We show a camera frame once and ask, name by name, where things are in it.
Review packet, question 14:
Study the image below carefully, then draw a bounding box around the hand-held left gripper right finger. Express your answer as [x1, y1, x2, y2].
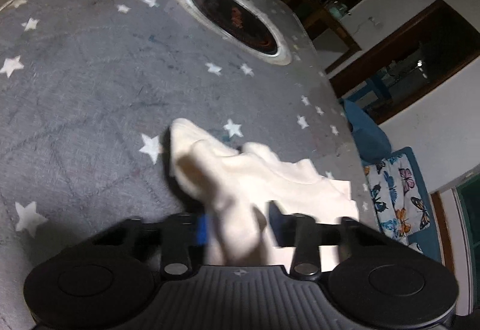
[268, 202, 388, 277]

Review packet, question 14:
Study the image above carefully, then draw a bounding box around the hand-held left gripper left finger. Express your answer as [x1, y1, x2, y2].
[89, 213, 209, 277]

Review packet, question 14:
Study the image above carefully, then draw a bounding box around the cream cloth garment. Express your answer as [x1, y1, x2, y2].
[164, 118, 361, 273]

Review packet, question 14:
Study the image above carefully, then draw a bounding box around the butterfly print cushion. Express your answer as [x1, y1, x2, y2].
[365, 156, 432, 245]

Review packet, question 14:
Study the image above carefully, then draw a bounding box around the blue cushion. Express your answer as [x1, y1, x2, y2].
[343, 98, 393, 163]

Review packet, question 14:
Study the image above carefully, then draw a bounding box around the blue chair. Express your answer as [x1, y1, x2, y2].
[360, 146, 444, 264]

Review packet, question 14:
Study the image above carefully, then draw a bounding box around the grey star print tablecloth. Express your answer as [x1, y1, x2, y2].
[0, 0, 380, 330]

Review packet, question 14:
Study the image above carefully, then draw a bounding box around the green door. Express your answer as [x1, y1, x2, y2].
[452, 173, 480, 316]

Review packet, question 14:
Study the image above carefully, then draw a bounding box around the black round cooktop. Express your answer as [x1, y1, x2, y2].
[187, 0, 280, 57]

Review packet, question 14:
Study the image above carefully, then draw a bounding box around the wooden door frame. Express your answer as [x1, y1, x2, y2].
[329, 0, 480, 125]

